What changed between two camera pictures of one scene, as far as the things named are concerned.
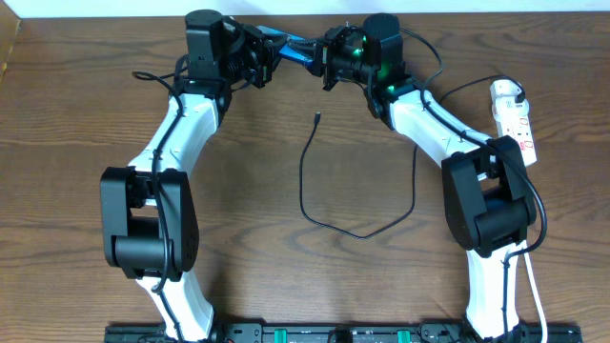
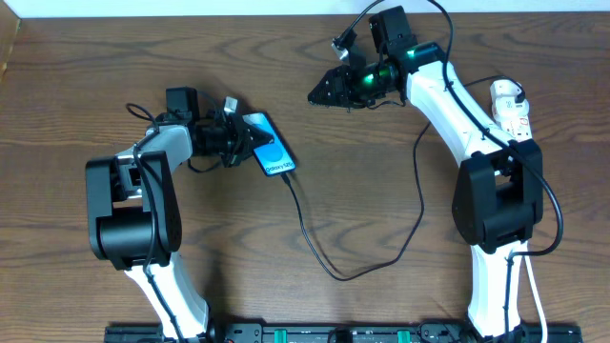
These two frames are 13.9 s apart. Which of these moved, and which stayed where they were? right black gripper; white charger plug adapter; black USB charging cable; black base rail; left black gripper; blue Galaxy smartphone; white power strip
Moved: blue Galaxy smartphone; right black gripper; left black gripper; black USB charging cable
Stayed: white charger plug adapter; black base rail; white power strip
